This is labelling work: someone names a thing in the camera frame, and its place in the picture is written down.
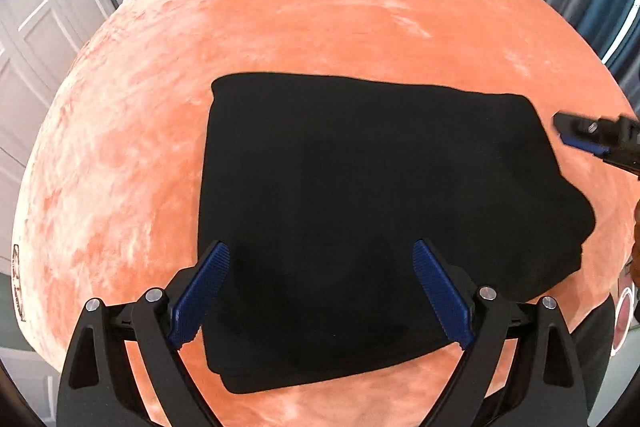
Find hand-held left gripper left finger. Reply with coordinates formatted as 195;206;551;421
56;241;231;427

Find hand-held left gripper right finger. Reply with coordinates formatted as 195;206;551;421
411;239;589;427

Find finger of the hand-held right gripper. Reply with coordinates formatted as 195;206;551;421
553;111;640;180

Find black pants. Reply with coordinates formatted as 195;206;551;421
198;72;598;394

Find blue curtain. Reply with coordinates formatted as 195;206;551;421
575;0;640;108

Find pink round object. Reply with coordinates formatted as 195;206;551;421
612;283;637;350

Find orange plush blanket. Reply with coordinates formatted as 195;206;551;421
10;0;640;427

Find white wardrobe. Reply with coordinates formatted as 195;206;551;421
0;0;132;208

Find metal chain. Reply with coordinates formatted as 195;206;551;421
10;244;27;323

